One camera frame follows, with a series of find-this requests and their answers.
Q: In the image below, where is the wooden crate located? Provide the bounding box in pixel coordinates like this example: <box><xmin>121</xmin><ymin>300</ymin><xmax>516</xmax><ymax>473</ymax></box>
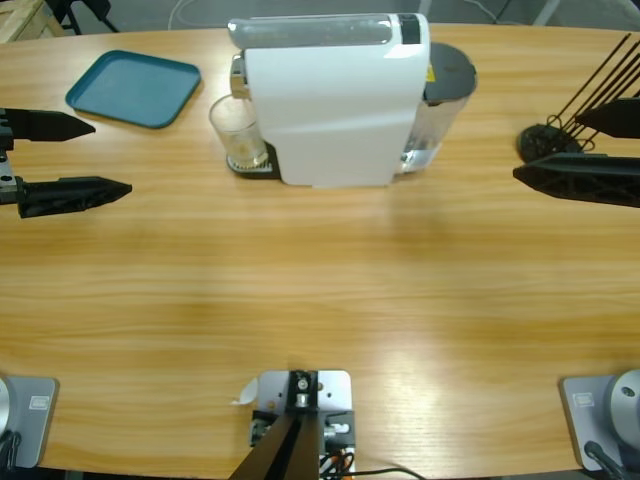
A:
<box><xmin>0</xmin><ymin>0</ymin><xmax>66</xmax><ymax>44</ymax></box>

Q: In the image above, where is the clear glass cup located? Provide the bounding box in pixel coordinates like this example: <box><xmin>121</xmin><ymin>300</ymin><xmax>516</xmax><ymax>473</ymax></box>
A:
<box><xmin>208</xmin><ymin>94</ymin><xmax>269</xmax><ymax>171</ymax></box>

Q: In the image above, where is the black base cable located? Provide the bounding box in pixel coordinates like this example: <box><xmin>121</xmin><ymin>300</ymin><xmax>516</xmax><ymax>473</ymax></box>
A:
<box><xmin>0</xmin><ymin>430</ymin><xmax>22</xmax><ymax>471</ymax></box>
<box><xmin>583</xmin><ymin>439</ymin><xmax>629</xmax><ymax>480</ymax></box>

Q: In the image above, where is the grey metal pole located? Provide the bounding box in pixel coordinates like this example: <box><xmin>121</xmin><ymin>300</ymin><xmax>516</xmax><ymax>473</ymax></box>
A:
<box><xmin>531</xmin><ymin>0</ymin><xmax>562</xmax><ymax>26</ymax></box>

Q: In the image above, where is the teal plastic tray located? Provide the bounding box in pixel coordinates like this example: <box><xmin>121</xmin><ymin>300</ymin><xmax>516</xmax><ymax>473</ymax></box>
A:
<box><xmin>64</xmin><ymin>48</ymin><xmax>203</xmax><ymax>131</ymax></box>

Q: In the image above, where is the orange cable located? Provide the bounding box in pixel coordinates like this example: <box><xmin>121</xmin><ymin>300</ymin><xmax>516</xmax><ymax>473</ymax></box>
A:
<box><xmin>319</xmin><ymin>447</ymin><xmax>354</xmax><ymax>474</ymax></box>

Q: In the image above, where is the white floor cable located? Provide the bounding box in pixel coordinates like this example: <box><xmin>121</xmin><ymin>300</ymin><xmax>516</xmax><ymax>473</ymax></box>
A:
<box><xmin>167</xmin><ymin>0</ymin><xmax>236</xmax><ymax>29</ymax></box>

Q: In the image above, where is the white capsule coffee machine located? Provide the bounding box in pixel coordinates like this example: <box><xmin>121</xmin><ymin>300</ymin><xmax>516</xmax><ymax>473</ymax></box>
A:
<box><xmin>226</xmin><ymin>12</ymin><xmax>479</xmax><ymax>191</ymax></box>

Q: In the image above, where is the white paper tab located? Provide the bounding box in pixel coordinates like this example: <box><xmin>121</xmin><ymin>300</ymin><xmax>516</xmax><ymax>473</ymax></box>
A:
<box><xmin>229</xmin><ymin>378</ymin><xmax>260</xmax><ymax>407</ymax></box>

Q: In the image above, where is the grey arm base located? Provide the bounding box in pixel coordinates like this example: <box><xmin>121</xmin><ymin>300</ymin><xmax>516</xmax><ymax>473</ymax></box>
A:
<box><xmin>558</xmin><ymin>368</ymin><xmax>640</xmax><ymax>472</ymax></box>
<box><xmin>0</xmin><ymin>375</ymin><xmax>60</xmax><ymax>469</ymax></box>

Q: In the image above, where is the black camera mount cable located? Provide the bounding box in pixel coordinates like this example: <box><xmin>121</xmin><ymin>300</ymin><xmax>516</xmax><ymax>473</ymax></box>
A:
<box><xmin>349</xmin><ymin>466</ymin><xmax>426</xmax><ymax>480</ymax></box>

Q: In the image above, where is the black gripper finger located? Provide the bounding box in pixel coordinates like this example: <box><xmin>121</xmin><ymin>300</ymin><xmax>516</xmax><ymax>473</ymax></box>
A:
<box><xmin>512</xmin><ymin>152</ymin><xmax>640</xmax><ymax>209</ymax></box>
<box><xmin>574</xmin><ymin>97</ymin><xmax>640</xmax><ymax>141</ymax></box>

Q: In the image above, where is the black chair frame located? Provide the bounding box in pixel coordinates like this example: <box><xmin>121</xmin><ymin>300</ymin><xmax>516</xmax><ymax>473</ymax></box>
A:
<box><xmin>49</xmin><ymin>0</ymin><xmax>121</xmax><ymax>35</ymax></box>

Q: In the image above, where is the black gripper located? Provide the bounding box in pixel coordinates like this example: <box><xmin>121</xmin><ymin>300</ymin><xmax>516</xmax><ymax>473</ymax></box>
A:
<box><xmin>0</xmin><ymin>107</ymin><xmax>134</xmax><ymax>220</ymax></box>

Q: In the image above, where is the black capsule holder with rods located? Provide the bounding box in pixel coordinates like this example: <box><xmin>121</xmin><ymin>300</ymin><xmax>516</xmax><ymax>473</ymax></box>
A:
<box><xmin>516</xmin><ymin>32</ymin><xmax>640</xmax><ymax>164</ymax></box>

